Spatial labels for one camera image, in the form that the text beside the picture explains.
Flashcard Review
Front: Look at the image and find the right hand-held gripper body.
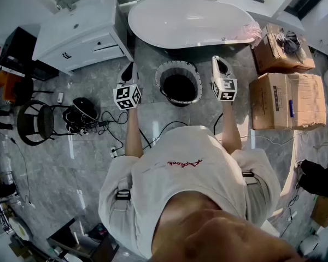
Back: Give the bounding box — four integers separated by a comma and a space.
210, 77, 238, 102

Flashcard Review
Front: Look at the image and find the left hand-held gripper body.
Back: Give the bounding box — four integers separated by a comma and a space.
113, 80, 142, 111

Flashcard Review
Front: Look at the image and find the round laundry basket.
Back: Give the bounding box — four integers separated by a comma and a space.
155, 60, 203, 108

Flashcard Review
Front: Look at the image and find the pink cloth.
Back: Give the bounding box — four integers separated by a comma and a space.
236, 21, 263, 42

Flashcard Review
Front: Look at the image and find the person's left forearm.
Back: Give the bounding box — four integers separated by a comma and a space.
125, 106, 144, 158

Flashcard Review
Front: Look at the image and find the person's right forearm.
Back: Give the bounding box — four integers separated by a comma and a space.
220, 101, 242, 155

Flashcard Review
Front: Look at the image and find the smooth brown cardboard box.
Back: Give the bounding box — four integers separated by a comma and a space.
251, 23, 316, 75

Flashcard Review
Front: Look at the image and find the white bathtub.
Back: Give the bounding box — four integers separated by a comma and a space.
127, 0, 256, 50

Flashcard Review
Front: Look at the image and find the white vanity cabinet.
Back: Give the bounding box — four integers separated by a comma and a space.
32, 0, 134, 76

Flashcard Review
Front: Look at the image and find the grey clothes pile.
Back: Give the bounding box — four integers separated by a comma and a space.
276, 29, 308, 61

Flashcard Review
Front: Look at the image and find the large creased cardboard box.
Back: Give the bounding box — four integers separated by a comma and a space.
248, 72, 326, 130

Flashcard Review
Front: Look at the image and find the black round stool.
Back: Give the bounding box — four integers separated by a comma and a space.
16, 99, 56, 146

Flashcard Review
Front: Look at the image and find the black armchair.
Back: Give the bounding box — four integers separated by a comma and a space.
13, 76, 55, 101

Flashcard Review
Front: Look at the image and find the person's beige shirt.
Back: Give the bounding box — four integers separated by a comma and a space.
98, 125, 282, 259

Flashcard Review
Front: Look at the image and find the black cabinet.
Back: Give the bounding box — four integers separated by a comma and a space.
0, 27, 60, 81

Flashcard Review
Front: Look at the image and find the orange object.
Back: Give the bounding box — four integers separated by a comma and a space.
0, 69, 17, 103

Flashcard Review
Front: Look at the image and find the black bag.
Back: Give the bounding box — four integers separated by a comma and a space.
299, 159, 328, 198

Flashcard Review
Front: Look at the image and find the person's chin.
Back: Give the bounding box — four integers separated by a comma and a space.
151, 195, 303, 262

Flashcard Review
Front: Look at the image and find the white block counter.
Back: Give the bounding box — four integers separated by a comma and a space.
261, 219, 280, 237

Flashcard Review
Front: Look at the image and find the small cardboard box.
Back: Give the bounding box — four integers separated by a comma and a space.
310, 195, 328, 228

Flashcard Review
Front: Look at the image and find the dark low table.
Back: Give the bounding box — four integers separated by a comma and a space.
48, 218, 120, 262

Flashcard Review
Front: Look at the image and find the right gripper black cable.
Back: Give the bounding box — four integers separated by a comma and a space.
213, 112, 224, 136

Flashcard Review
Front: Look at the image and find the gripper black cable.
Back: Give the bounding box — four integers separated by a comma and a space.
138, 120, 190, 150
213, 112, 224, 136

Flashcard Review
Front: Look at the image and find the black power adapter cable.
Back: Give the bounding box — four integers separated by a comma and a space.
97, 110, 129, 158

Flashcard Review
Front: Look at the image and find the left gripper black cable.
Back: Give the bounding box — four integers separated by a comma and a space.
138, 120, 190, 150

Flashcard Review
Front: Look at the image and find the black cable bundle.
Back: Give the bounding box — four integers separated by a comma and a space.
62, 97, 99, 135

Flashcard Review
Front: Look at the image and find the person's right shoulder strap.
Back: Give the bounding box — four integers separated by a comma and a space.
242, 170, 263, 193

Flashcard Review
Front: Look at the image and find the person's shoulder strap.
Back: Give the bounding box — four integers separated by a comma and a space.
115, 178, 132, 212
242, 170, 263, 193

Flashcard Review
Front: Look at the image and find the person's left shoulder strap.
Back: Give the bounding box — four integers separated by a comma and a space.
115, 178, 132, 212

